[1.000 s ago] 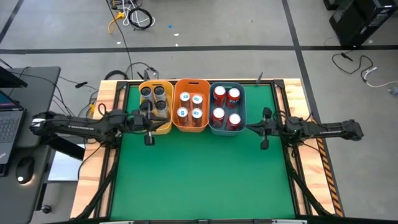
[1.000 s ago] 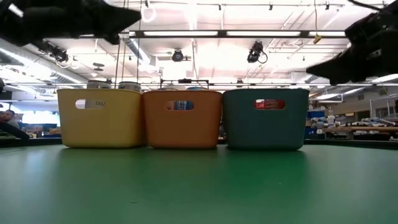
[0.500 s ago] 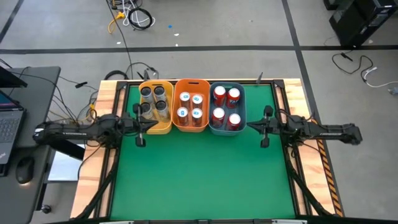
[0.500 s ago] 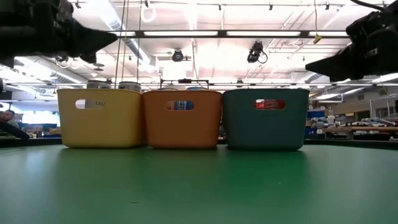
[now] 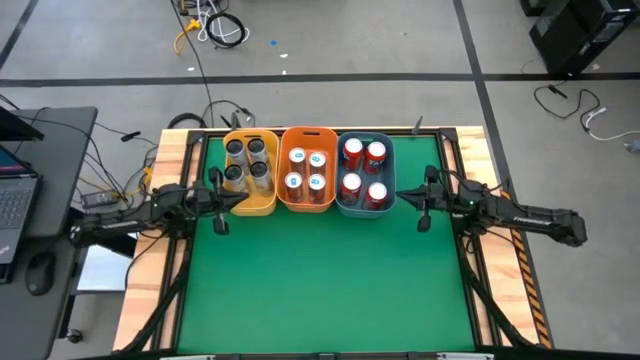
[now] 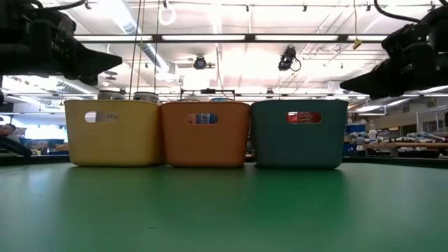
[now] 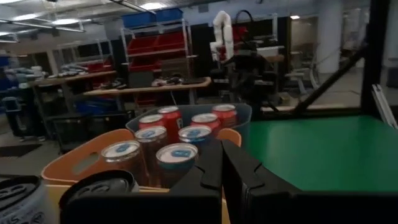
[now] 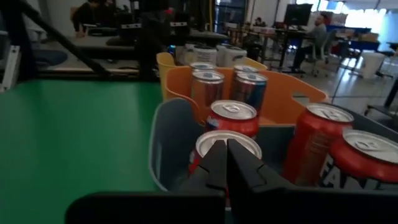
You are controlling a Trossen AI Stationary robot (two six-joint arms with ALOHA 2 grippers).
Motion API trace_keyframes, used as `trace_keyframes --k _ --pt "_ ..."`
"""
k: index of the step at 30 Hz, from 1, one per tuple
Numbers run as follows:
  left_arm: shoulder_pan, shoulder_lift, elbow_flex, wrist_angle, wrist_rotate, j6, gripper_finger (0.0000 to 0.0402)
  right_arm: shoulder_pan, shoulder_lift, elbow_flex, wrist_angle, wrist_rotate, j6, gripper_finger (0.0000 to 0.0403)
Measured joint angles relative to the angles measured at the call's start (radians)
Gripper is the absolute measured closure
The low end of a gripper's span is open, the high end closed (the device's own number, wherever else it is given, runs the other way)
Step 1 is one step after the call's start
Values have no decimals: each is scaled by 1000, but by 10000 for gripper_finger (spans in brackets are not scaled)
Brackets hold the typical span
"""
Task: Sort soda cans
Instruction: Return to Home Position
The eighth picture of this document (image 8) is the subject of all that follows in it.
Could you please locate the blue-grey plastic bin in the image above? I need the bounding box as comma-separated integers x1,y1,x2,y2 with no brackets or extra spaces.
148,98,398,194

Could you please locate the orange plastic bin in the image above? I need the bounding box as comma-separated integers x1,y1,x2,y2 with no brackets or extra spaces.
164,66,330,125

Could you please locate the black flat monitor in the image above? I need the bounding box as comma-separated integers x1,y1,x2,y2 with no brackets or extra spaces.
283,2,314,27

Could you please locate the yellow plastic bin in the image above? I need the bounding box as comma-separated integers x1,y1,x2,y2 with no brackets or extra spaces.
156,52,269,100

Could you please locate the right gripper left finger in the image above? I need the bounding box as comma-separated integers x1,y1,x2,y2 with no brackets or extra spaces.
178,139,228,195

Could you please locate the white Celsius can black lid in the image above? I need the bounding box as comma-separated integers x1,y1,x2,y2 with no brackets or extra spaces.
216,44,249,68
182,45,218,66

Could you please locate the black diagonal frame brace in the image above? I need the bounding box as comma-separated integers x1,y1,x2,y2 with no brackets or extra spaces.
17,0,111,77

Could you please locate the black side desk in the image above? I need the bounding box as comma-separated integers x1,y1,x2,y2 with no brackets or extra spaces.
35,30,231,74

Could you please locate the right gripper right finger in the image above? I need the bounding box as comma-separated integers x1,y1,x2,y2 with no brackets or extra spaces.
227,138,299,200

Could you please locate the blue silver Red Bull can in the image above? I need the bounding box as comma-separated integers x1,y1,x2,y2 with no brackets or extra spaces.
230,72,269,114
189,61,218,73
190,70,225,113
233,64,260,75

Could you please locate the office chair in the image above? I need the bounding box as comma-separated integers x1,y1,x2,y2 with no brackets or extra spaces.
310,29,338,78

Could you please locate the black frame post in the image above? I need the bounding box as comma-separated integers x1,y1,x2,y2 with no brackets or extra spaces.
4,0,35,82

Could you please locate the white trash bin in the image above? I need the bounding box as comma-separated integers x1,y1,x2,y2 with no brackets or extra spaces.
359,51,387,80

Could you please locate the white metal frame bracket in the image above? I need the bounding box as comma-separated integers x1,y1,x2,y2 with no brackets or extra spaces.
0,45,22,93

